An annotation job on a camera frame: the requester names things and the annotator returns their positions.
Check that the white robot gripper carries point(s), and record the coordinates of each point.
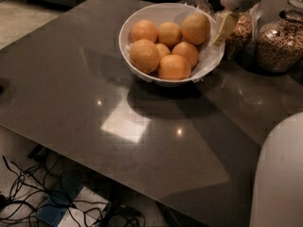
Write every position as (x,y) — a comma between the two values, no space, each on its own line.
(230,18)

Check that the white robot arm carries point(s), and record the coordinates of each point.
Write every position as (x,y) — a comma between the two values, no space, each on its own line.
(278,187)

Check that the white ceramic bowl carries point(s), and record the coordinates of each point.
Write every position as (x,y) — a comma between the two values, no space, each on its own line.
(210,55)

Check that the glass jar with nuts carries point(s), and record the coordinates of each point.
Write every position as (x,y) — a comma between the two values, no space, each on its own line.
(239,38)

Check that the glass jar with cereal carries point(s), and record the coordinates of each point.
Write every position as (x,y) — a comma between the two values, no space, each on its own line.
(279,44)

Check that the small orange in centre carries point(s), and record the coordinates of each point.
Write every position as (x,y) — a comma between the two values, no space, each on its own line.
(163,50)

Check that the large orange front left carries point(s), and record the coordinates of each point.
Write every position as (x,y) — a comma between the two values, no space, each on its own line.
(144,56)

